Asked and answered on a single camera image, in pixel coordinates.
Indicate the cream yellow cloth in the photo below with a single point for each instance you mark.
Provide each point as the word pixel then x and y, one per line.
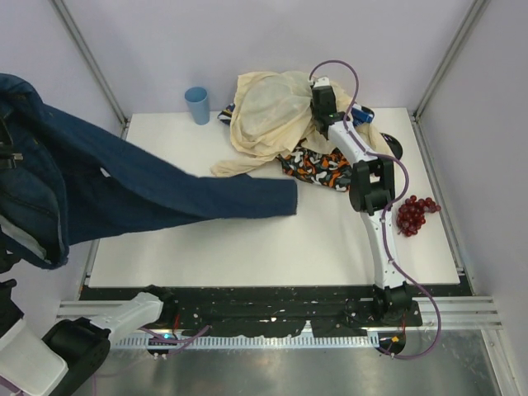
pixel 271 116

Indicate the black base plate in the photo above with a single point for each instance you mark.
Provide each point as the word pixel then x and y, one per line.
pixel 278 311

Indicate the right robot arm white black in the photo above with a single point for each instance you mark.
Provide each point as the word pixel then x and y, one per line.
pixel 371 194

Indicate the aluminium rail profile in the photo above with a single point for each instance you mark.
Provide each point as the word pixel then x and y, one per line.
pixel 457 313

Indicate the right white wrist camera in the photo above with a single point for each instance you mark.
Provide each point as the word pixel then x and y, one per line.
pixel 319 82

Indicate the colourful patterned black cloth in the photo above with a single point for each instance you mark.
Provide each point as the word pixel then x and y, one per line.
pixel 329 170

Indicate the right aluminium frame post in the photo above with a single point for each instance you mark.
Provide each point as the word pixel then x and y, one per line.
pixel 463 32

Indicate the aluminium frame post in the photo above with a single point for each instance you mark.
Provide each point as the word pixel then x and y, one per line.
pixel 66 18
pixel 463 32

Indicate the dark blue denim jeans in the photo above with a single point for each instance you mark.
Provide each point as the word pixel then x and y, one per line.
pixel 65 181

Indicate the red grape bunch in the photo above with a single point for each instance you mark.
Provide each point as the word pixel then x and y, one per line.
pixel 411 215

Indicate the white slotted cable duct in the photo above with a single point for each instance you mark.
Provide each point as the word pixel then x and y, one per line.
pixel 304 341

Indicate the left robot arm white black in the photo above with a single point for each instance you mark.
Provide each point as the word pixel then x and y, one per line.
pixel 72 350

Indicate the black round plate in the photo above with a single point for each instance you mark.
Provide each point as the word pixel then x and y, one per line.
pixel 394 145

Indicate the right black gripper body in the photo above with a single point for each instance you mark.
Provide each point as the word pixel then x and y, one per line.
pixel 322 99

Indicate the left aluminium frame post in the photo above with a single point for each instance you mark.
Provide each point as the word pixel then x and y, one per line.
pixel 66 18

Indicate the blue plastic cup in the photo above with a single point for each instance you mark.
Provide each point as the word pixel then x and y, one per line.
pixel 197 101

